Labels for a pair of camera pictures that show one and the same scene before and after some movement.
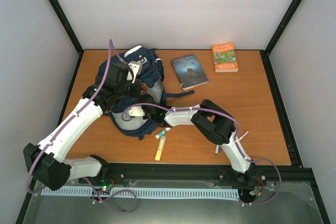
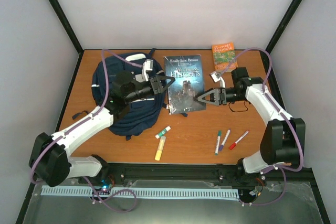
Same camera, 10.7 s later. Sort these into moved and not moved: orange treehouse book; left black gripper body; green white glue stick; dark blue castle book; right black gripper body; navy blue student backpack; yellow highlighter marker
Moved: dark blue castle book; left black gripper body; right black gripper body; navy blue student backpack
Not moved: green white glue stick; orange treehouse book; yellow highlighter marker
